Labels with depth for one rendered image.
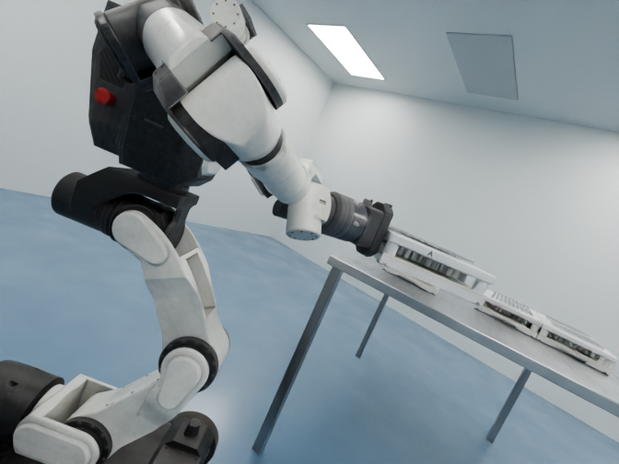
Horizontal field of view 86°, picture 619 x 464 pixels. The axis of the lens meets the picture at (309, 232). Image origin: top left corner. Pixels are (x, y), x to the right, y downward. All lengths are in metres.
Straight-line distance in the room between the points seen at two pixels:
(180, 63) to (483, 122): 4.73
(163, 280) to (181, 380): 0.24
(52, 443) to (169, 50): 0.94
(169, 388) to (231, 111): 0.68
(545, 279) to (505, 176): 1.28
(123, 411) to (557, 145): 4.67
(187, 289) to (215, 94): 0.53
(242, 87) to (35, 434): 0.96
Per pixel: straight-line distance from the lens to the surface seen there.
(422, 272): 0.75
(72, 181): 0.95
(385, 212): 0.72
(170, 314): 0.89
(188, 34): 0.46
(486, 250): 4.62
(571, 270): 4.59
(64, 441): 1.10
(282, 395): 1.50
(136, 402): 1.03
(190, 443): 1.30
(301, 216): 0.59
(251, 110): 0.41
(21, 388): 1.18
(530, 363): 1.24
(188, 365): 0.87
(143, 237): 0.83
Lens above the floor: 1.09
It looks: 7 degrees down
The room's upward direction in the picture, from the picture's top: 23 degrees clockwise
